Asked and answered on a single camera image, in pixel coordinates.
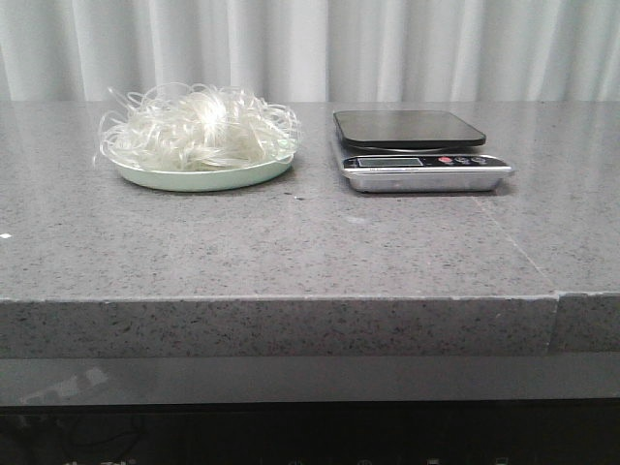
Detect white vermicelli noodle bundle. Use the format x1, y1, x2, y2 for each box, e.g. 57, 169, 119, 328
98, 82, 300, 172

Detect pale green round plate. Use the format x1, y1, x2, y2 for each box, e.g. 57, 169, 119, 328
112, 142, 296, 193

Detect silver black digital kitchen scale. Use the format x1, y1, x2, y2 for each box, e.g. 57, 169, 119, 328
333, 109, 513, 193

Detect white pleated curtain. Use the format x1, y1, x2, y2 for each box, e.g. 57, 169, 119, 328
1, 1, 619, 102

